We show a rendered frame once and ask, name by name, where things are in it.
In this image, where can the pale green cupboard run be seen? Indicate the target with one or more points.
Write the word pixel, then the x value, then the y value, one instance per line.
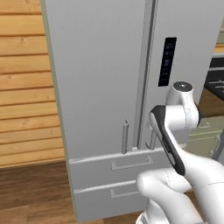
pixel 204 137

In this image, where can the grey fridge door with panel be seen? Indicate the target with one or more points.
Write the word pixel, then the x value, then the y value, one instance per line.
pixel 189 26

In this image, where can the grey fridge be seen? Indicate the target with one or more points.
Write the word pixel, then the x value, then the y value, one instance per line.
pixel 56 87

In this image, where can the wide grey fridge door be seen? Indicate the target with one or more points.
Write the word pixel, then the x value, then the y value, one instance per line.
pixel 96 73

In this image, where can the black oven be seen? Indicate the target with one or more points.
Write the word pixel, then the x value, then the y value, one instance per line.
pixel 215 78

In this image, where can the low grey fridge drawer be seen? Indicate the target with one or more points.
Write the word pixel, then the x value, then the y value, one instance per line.
pixel 93 204

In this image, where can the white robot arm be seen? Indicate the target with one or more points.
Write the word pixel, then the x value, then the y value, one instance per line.
pixel 201 175

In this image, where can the tall grey fridge drawer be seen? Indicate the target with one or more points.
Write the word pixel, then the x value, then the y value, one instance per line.
pixel 93 172

